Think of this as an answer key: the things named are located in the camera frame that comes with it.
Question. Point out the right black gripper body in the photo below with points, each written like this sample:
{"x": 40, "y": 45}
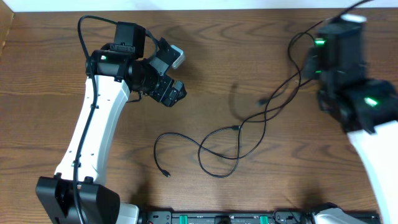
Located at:
{"x": 312, "y": 68}

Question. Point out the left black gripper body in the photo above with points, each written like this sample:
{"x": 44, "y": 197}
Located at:
{"x": 168, "y": 88}

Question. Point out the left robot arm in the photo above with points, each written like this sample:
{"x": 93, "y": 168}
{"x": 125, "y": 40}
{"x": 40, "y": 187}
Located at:
{"x": 77, "y": 193}

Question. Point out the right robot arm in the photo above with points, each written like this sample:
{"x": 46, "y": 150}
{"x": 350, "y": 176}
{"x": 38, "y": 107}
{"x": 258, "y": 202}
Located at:
{"x": 366, "y": 108}

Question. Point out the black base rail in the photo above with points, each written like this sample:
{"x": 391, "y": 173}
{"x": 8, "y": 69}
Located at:
{"x": 323, "y": 214}

